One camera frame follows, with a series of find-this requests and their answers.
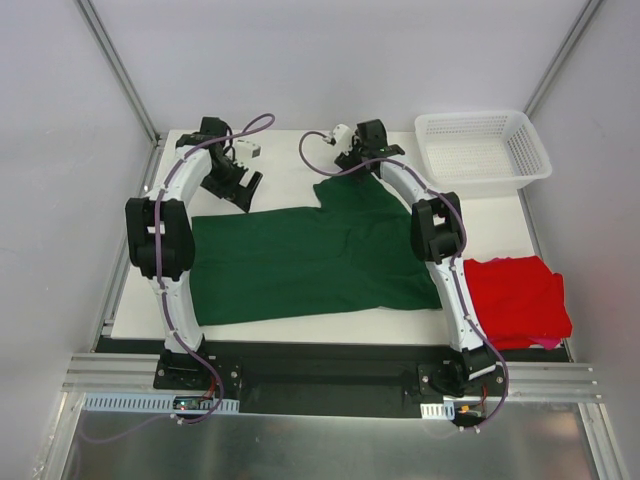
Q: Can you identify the white plastic basket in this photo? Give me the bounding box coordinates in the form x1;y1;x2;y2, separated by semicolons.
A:
414;110;552;198

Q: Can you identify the green t shirt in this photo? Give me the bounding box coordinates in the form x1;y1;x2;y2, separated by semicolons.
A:
189;176;441;326

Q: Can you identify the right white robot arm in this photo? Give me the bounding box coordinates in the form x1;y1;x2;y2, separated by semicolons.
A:
327;120;498;397

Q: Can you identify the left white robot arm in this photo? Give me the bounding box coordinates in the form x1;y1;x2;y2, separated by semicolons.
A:
125;113;275;389

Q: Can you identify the red folded t shirt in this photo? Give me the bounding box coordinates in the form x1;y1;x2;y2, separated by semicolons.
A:
464;256;573;350

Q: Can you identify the pink folded t shirt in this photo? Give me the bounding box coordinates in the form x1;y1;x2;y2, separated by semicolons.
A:
531;337;562;350

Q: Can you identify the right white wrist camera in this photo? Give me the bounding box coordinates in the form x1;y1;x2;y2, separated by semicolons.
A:
324;124;354;153

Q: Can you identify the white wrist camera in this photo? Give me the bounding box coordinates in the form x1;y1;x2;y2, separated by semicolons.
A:
234;139;262;164
324;124;354;153

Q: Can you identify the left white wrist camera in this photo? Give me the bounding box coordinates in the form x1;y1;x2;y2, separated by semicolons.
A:
234;139;262;164

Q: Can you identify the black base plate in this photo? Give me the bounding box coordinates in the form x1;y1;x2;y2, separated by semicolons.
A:
153;341;506;418

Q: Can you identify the aluminium frame rail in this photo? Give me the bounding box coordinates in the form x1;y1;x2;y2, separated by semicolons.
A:
62;353;606;403

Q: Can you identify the left white cable duct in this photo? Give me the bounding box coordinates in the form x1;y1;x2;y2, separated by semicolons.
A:
83;393;240;416

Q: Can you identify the white cable duct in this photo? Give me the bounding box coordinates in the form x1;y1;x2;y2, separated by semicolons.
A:
83;393;240;416
420;400;455;421

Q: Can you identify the right white cable duct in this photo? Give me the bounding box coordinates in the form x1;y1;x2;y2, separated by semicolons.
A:
420;400;455;421

